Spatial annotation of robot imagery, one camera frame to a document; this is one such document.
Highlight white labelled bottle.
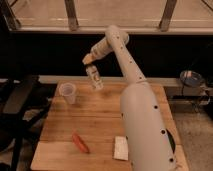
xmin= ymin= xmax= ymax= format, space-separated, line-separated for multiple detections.
xmin=86 ymin=65 xmax=103 ymax=90

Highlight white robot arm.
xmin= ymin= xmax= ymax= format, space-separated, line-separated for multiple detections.
xmin=82 ymin=25 xmax=177 ymax=171

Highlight clear plastic cup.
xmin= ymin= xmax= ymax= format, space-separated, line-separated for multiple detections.
xmin=59 ymin=83 xmax=76 ymax=104

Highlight black chair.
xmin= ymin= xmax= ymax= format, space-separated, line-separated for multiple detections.
xmin=0 ymin=75 xmax=50 ymax=171

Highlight orange carrot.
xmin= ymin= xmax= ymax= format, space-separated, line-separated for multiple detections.
xmin=72 ymin=133 xmax=90 ymax=153

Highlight white sponge block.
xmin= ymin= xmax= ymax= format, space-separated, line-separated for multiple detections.
xmin=113 ymin=136 xmax=128 ymax=161

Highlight metal bowl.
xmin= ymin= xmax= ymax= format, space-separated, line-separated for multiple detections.
xmin=180 ymin=70 xmax=204 ymax=88

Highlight green plate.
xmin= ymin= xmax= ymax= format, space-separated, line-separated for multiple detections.
xmin=166 ymin=130 xmax=176 ymax=154

